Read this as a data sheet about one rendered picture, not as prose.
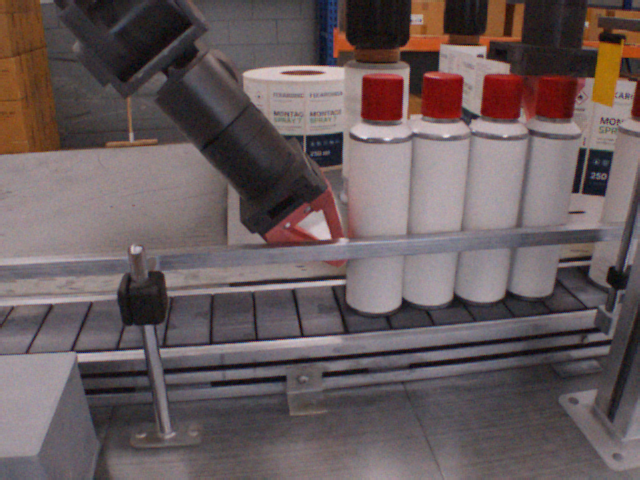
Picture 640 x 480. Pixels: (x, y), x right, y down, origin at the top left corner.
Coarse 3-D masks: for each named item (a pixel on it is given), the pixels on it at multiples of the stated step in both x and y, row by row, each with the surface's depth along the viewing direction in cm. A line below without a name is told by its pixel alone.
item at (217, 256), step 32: (576, 224) 47; (608, 224) 47; (32, 256) 41; (64, 256) 41; (96, 256) 41; (160, 256) 41; (192, 256) 42; (224, 256) 42; (256, 256) 42; (288, 256) 43; (320, 256) 43; (352, 256) 44; (384, 256) 44
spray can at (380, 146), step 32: (384, 96) 41; (352, 128) 44; (384, 128) 42; (352, 160) 44; (384, 160) 43; (352, 192) 45; (384, 192) 44; (352, 224) 46; (384, 224) 45; (352, 288) 48; (384, 288) 47
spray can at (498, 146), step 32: (512, 96) 43; (480, 128) 45; (512, 128) 44; (480, 160) 45; (512, 160) 44; (480, 192) 46; (512, 192) 46; (480, 224) 47; (512, 224) 47; (480, 256) 48; (480, 288) 49
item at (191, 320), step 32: (320, 288) 53; (576, 288) 53; (0, 320) 47; (32, 320) 47; (64, 320) 48; (96, 320) 48; (192, 320) 48; (224, 320) 48; (256, 320) 49; (288, 320) 48; (320, 320) 48; (352, 320) 48; (384, 320) 48; (416, 320) 48; (448, 320) 48; (480, 320) 48; (0, 352) 43; (32, 352) 43
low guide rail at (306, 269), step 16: (560, 256) 56; (576, 256) 56; (592, 256) 56; (176, 272) 50; (192, 272) 50; (208, 272) 50; (224, 272) 51; (240, 272) 51; (256, 272) 51; (272, 272) 51; (288, 272) 52; (304, 272) 52; (320, 272) 52; (336, 272) 52; (0, 288) 48; (16, 288) 48; (32, 288) 48; (48, 288) 49; (64, 288) 49; (80, 288) 49; (96, 288) 49; (112, 288) 50
